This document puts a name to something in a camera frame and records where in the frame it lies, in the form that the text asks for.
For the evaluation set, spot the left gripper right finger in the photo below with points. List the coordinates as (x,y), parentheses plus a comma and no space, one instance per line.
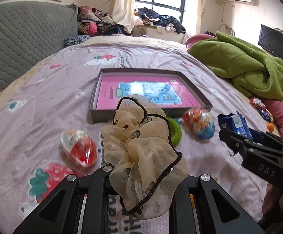
(201,205)

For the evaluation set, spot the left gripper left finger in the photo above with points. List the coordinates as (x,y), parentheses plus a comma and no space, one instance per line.
(75,200)

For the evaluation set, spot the blue snack packet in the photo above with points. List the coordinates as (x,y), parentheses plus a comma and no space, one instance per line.
(235,122)

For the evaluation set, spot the red surprise egg toy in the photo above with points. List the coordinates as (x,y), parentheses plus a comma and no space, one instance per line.
(79,147)

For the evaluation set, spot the beige sheer scrunchie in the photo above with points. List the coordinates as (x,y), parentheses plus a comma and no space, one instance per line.
(147,167)

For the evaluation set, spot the blue surprise egg toy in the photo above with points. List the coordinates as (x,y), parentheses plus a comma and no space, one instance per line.
(200,122)

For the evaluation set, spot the person's right hand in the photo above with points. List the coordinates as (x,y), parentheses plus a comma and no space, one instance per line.
(271,199)

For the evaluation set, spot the pink strawberry bed sheet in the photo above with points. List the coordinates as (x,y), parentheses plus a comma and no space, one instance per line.
(55,95)

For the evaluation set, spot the green fleece blanket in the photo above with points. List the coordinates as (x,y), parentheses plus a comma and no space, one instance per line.
(252,71)

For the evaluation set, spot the dark shallow box pink inside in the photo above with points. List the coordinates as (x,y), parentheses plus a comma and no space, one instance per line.
(170,90)

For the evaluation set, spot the clothes on window sill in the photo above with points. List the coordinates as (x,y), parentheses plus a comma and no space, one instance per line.
(149,18)

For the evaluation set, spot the grey quilted headboard cover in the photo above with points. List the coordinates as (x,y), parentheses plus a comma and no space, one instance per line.
(31,31)

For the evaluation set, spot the pile of clothes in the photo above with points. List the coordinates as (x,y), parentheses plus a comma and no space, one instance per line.
(93,22)

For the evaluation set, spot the cream curtain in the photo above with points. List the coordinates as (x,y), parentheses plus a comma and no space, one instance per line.
(123,13)

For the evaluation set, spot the black wall television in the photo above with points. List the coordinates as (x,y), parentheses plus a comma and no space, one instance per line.
(271,40)

